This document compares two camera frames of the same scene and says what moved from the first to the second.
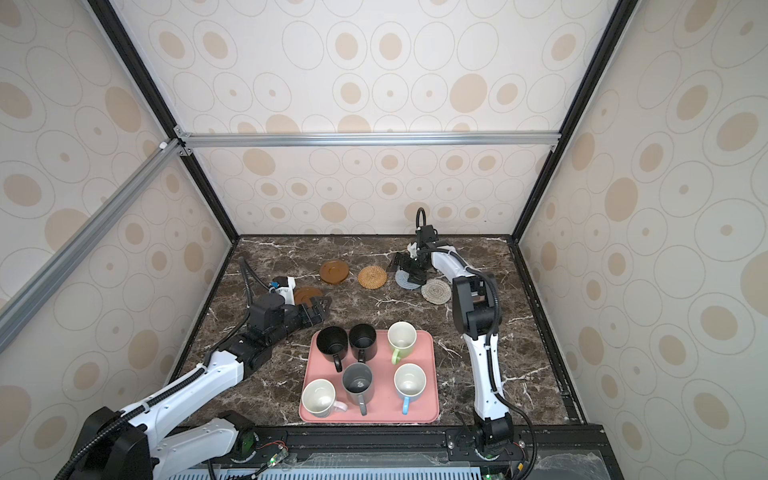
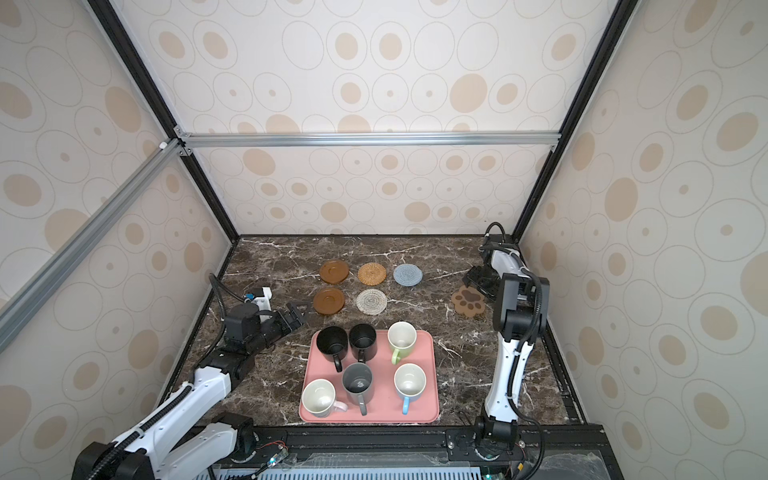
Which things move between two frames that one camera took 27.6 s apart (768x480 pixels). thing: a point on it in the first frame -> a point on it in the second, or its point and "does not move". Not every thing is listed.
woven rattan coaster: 372,277 does not move
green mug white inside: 402,337 does not move
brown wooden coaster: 334,271 does not move
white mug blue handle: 410,381 does not move
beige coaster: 436,291 -> 371,302
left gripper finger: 318,312 -> 292,320
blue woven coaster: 401,278 does not move
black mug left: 332,342 does not move
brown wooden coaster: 304,295 -> 328,301
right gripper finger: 405,262 -> 473,275
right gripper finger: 418,276 -> 490,290
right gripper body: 420,264 -> 490,277
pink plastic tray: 369,376 does not move
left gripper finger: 318,306 -> 298,310
